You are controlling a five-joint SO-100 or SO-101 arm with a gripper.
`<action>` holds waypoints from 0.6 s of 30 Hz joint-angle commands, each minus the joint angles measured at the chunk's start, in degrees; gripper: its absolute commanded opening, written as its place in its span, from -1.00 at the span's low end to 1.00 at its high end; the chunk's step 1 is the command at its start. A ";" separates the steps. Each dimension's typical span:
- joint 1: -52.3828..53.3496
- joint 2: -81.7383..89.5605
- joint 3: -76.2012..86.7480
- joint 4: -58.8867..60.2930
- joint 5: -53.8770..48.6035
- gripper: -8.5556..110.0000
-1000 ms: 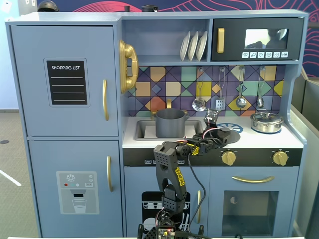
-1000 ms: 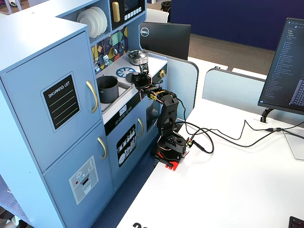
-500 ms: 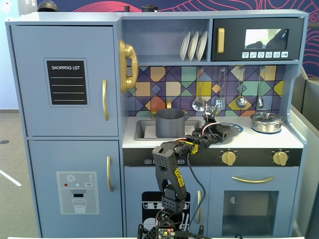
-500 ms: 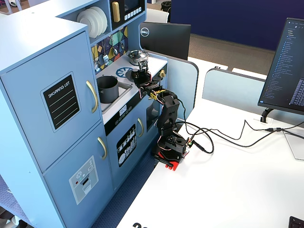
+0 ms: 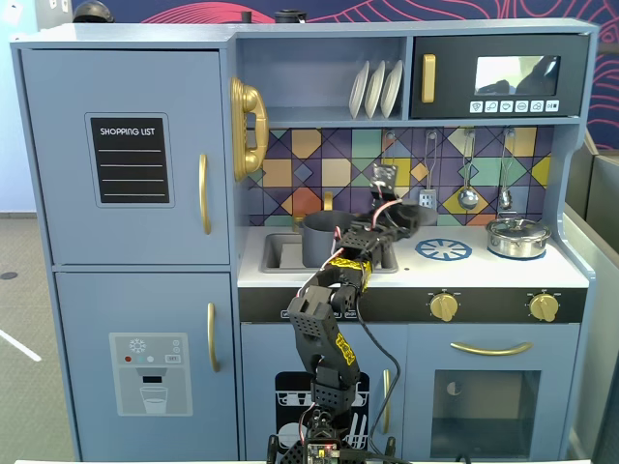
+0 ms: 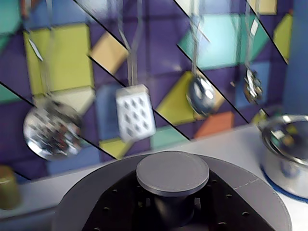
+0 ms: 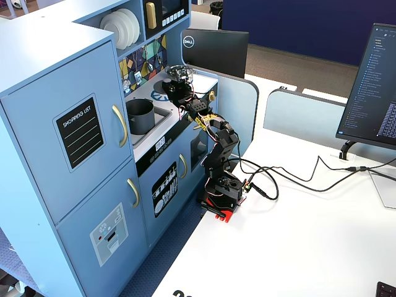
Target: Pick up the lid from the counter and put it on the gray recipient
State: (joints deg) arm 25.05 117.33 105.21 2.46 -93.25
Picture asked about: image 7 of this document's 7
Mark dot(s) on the white toy spatula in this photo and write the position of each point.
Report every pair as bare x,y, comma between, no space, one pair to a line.
138,77

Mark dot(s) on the white plate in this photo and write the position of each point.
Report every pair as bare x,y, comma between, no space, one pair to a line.
135,24
127,28
113,32

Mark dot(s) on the red robot base clamp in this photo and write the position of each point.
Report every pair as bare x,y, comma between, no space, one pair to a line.
227,213

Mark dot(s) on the monitor with lit screen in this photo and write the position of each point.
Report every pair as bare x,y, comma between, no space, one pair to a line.
371,92

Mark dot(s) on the rounded blue desk divider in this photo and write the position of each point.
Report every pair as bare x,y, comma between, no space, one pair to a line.
238,102

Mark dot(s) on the black keyboard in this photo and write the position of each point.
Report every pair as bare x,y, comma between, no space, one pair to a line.
386,290

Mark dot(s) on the gold stove knob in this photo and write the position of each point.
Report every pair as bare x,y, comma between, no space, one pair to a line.
212,96
189,117

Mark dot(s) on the black Dell monitor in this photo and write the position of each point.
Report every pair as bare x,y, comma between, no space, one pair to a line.
216,51

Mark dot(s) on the steel pot with lid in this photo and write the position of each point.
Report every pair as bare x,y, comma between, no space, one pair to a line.
191,74

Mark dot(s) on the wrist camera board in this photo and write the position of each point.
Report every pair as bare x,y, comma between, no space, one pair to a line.
180,72

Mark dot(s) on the silver toy ladle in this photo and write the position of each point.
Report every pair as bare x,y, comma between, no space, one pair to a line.
159,58

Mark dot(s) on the black monitor stand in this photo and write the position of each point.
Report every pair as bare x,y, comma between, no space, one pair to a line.
346,150

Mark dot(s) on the gray toy pot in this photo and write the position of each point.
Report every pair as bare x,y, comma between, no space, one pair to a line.
140,119

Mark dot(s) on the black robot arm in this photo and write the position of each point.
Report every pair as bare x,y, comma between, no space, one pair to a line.
221,145

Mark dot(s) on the long blue desk divider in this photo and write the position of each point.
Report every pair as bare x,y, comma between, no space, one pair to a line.
303,117

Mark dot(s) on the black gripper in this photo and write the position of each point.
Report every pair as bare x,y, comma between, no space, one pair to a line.
173,88

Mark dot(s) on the gray monitor base plate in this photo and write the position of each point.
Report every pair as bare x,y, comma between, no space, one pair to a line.
385,188

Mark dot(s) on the blue toy kitchen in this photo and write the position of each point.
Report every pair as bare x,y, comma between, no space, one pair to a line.
62,154

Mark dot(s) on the silver toy spoon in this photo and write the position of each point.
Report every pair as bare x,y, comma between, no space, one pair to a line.
150,66

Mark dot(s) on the black trash bin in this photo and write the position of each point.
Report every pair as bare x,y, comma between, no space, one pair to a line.
216,7

